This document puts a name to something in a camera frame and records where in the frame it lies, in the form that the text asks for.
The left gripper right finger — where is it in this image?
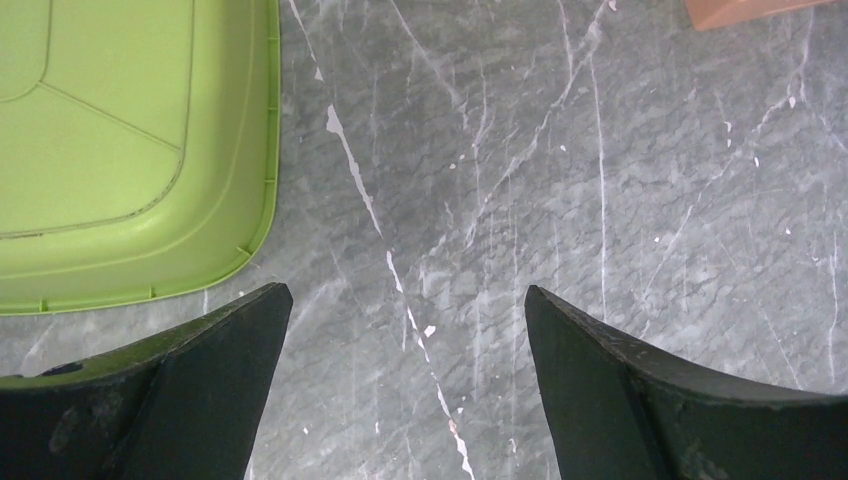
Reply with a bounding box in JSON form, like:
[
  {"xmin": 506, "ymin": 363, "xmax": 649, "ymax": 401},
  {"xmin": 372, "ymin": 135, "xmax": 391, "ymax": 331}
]
[{"xmin": 524, "ymin": 286, "xmax": 847, "ymax": 479}]

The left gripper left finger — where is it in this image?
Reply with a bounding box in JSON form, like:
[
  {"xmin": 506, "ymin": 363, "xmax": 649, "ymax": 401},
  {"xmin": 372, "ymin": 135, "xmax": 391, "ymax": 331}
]
[{"xmin": 1, "ymin": 283, "xmax": 293, "ymax": 479}]

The green plastic basin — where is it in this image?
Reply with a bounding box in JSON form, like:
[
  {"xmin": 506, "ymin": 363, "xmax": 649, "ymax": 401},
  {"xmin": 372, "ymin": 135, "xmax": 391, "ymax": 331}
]
[{"xmin": 1, "ymin": 1, "xmax": 281, "ymax": 315}]

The orange plastic file organizer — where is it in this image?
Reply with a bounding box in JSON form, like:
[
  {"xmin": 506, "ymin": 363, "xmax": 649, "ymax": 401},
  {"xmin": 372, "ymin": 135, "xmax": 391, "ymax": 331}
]
[{"xmin": 683, "ymin": 0, "xmax": 837, "ymax": 32}]

